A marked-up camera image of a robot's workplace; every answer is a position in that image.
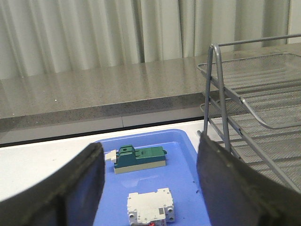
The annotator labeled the white circuit breaker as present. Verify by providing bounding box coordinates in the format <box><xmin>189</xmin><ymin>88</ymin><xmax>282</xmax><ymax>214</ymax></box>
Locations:
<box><xmin>127</xmin><ymin>187</ymin><xmax>175</xmax><ymax>226</ymax></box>

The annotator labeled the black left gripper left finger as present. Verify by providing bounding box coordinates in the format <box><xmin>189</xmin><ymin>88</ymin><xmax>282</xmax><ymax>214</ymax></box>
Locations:
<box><xmin>0</xmin><ymin>143</ymin><xmax>105</xmax><ymax>226</ymax></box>

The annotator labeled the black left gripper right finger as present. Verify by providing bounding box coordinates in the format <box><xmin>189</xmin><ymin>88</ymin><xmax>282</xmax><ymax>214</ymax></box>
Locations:
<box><xmin>197</xmin><ymin>133</ymin><xmax>301</xmax><ymax>226</ymax></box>

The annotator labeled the silver mesh top tray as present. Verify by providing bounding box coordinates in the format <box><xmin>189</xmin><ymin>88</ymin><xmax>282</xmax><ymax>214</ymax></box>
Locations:
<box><xmin>209</xmin><ymin>53</ymin><xmax>301</xmax><ymax>129</ymax></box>

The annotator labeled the grey metal rack frame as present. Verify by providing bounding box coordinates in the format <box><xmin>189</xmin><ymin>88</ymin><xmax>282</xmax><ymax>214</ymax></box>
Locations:
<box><xmin>197</xmin><ymin>33</ymin><xmax>301</xmax><ymax>196</ymax></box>

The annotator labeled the white pleated curtain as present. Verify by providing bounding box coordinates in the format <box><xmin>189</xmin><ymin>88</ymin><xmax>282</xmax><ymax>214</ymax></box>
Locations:
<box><xmin>0</xmin><ymin>0</ymin><xmax>301</xmax><ymax>79</ymax></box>

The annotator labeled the blue plastic tray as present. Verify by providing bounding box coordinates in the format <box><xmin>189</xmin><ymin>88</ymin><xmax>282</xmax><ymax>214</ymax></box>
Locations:
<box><xmin>94</xmin><ymin>129</ymin><xmax>210</xmax><ymax>226</ymax></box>

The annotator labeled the silver mesh tray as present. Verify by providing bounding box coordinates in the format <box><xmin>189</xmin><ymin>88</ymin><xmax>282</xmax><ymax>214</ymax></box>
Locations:
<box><xmin>199</xmin><ymin>98</ymin><xmax>301</xmax><ymax>165</ymax></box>
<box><xmin>211</xmin><ymin>138</ymin><xmax>301</xmax><ymax>194</ymax></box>
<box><xmin>209</xmin><ymin>53</ymin><xmax>301</xmax><ymax>129</ymax></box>

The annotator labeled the silver mesh bottom tray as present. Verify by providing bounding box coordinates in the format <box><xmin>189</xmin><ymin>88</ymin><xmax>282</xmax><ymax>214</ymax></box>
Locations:
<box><xmin>211</xmin><ymin>138</ymin><xmax>301</xmax><ymax>194</ymax></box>

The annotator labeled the green knife switch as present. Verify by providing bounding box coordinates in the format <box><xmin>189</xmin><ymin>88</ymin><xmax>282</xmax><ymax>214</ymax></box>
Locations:
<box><xmin>105</xmin><ymin>145</ymin><xmax>167</xmax><ymax>174</ymax></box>

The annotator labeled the grey stone counter ledge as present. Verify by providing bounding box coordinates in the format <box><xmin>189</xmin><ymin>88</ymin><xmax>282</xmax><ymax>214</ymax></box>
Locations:
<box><xmin>0</xmin><ymin>55</ymin><xmax>207</xmax><ymax>145</ymax></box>

